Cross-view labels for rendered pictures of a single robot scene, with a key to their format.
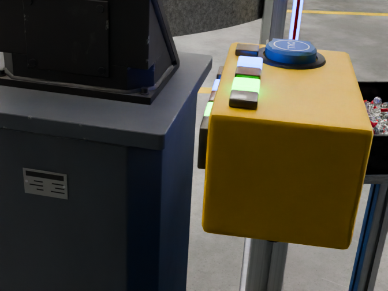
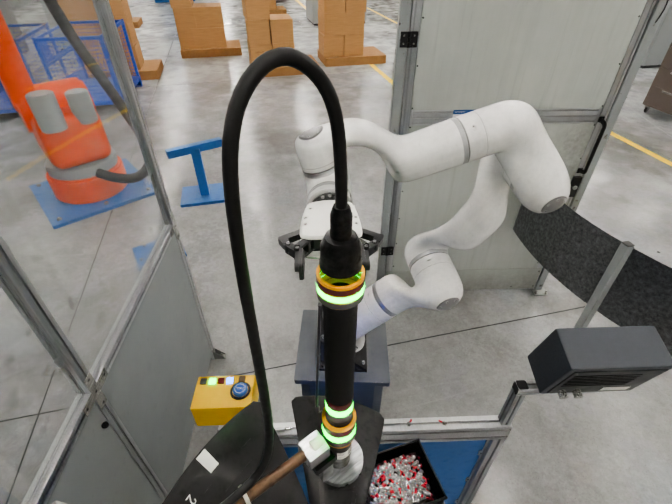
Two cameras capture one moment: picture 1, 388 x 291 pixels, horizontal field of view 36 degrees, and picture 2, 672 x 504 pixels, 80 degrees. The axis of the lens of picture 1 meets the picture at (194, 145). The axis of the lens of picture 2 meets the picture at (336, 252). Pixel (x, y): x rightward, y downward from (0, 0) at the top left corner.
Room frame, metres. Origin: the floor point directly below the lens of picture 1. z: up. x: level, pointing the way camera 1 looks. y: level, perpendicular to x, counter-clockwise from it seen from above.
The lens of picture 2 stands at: (0.61, -0.72, 2.05)
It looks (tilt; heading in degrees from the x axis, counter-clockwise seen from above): 39 degrees down; 81
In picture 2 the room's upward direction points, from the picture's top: straight up
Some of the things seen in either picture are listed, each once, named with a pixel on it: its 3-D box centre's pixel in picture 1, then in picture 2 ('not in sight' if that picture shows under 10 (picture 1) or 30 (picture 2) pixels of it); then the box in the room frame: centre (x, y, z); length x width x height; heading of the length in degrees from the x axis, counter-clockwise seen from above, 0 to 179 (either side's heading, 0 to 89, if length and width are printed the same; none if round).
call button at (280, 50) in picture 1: (290, 53); (240, 389); (0.45, -0.07, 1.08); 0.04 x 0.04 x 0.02
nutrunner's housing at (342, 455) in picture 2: not in sight; (339, 378); (0.66, -0.46, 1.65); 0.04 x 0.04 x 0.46
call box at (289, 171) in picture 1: (281, 140); (226, 401); (0.40, -0.07, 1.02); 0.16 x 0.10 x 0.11; 173
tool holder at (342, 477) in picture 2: not in sight; (333, 449); (0.65, -0.46, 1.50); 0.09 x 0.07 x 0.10; 28
